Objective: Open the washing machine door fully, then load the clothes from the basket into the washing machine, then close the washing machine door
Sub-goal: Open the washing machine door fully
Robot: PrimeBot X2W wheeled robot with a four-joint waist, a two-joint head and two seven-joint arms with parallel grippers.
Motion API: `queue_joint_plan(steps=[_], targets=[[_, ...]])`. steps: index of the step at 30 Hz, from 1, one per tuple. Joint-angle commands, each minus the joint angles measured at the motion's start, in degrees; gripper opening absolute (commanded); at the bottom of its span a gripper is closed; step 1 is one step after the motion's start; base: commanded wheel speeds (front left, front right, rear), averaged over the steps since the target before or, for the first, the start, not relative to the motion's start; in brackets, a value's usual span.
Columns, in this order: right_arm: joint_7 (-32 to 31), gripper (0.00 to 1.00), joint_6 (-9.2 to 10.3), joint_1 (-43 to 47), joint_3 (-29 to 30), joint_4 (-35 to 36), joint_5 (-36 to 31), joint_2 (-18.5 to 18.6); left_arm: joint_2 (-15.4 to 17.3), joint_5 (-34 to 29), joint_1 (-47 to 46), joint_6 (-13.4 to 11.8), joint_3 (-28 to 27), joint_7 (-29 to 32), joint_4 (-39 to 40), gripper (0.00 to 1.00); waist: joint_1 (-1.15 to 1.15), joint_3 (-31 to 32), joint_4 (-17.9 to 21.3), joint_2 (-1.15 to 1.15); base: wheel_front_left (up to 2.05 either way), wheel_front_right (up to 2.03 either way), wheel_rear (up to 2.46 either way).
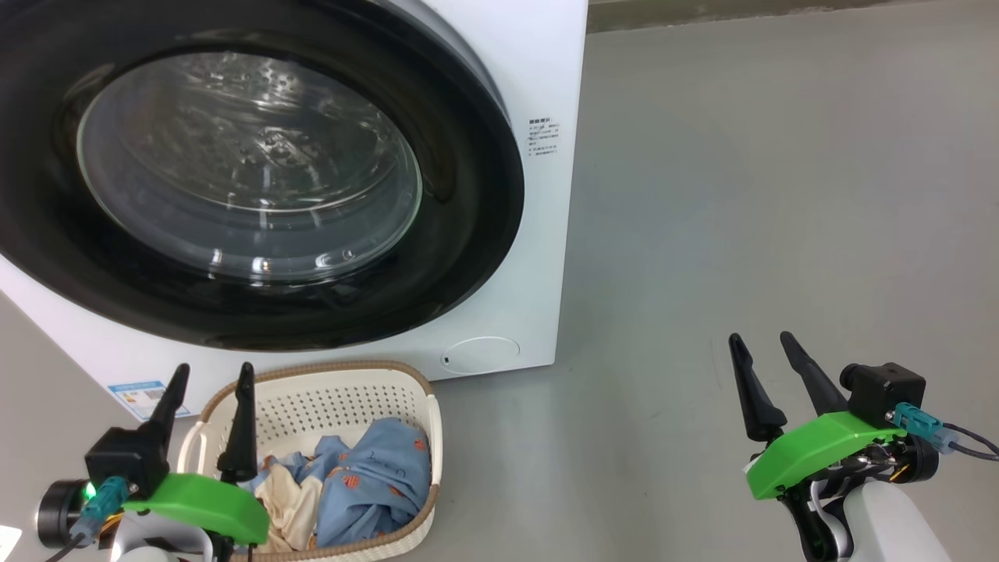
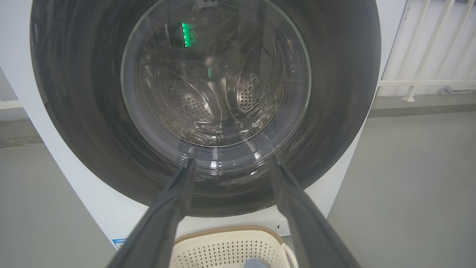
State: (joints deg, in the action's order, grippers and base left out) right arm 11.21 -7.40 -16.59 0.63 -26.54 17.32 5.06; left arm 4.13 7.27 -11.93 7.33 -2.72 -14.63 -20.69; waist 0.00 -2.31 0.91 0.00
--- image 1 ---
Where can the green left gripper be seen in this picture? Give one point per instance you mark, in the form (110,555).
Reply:
(203,503)

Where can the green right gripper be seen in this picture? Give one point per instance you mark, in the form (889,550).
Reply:
(819,449)

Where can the blue orange patterned garment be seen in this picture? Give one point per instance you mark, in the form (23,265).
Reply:
(375,476)

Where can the black round glass washer door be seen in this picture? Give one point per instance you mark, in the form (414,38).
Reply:
(468,234)

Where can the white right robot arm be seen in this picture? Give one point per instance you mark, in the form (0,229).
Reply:
(890,523)

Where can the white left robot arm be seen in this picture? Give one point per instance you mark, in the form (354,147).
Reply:
(148,550)

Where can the cream perforated laundry basket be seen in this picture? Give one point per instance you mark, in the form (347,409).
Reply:
(328,398)

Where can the white front-load washing machine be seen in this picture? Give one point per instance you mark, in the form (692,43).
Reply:
(538,234)

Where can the blue energy label sticker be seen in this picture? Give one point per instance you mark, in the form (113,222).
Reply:
(140,398)

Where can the round white filter cover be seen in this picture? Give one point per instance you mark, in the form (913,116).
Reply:
(480,355)

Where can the small black text sticker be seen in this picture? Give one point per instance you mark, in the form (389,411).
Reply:
(543,136)

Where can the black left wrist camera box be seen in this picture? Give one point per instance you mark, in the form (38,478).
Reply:
(125,460)

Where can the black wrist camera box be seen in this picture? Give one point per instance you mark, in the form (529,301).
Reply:
(890,394)
(125,460)

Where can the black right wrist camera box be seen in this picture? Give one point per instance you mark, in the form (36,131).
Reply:
(890,394)

